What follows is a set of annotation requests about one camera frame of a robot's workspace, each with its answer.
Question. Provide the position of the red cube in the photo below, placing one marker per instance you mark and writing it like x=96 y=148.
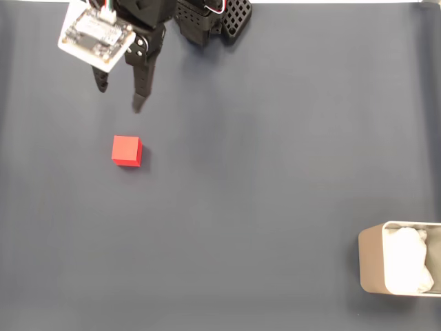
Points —
x=125 y=150

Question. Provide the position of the beige box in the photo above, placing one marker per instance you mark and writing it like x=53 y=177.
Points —
x=370 y=258

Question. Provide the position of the white crumpled cloth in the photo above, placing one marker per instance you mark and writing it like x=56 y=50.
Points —
x=406 y=262

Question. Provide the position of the blue-grey table mat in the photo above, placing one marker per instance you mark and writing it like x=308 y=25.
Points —
x=241 y=207

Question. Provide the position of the white wrist camera board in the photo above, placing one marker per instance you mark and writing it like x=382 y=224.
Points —
x=93 y=38

